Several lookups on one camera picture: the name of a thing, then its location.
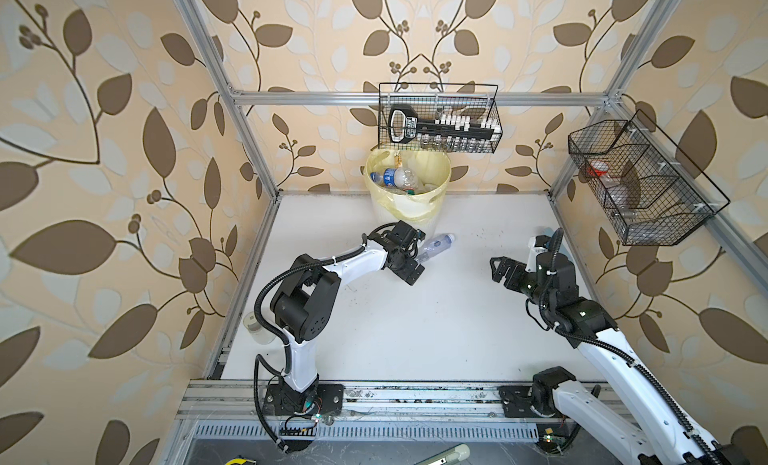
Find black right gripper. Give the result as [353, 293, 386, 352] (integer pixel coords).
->
[492, 255, 554, 316]

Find clear bottle blue label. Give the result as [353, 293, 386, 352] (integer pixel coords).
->
[369, 167, 420, 190]

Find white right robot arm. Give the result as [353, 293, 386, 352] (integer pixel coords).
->
[490, 247, 749, 464]

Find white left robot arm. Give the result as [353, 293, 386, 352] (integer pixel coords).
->
[253, 221, 426, 417]

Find white ribbed trash bin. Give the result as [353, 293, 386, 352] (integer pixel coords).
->
[370, 187, 446, 238]

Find yellow bin liner bag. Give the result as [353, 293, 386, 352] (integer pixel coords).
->
[362, 149, 451, 195]

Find red capped jar in basket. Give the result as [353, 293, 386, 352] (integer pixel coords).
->
[584, 160, 610, 179]

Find black wire basket back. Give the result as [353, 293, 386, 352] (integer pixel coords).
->
[378, 81, 503, 154]

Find black wire basket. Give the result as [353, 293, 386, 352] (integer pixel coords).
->
[568, 110, 731, 247]
[378, 81, 503, 154]

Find black wire basket right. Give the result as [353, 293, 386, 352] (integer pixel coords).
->
[568, 110, 731, 247]

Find metal base rail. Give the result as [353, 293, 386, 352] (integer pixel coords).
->
[177, 380, 545, 421]

